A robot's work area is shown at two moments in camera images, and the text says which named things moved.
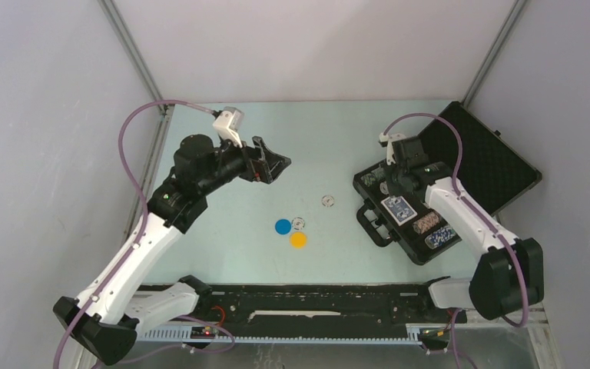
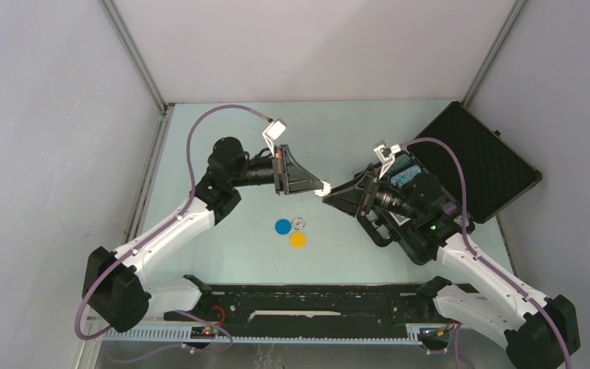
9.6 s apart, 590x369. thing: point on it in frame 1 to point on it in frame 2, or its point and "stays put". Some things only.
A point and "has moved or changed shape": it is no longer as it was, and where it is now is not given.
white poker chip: x=298 y=223 stays put
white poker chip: x=328 y=201 has moved or changed shape
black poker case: x=470 y=154 stays put
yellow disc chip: x=298 y=240 stays put
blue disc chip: x=283 y=226 stays put
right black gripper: x=394 y=190 to x=359 y=198
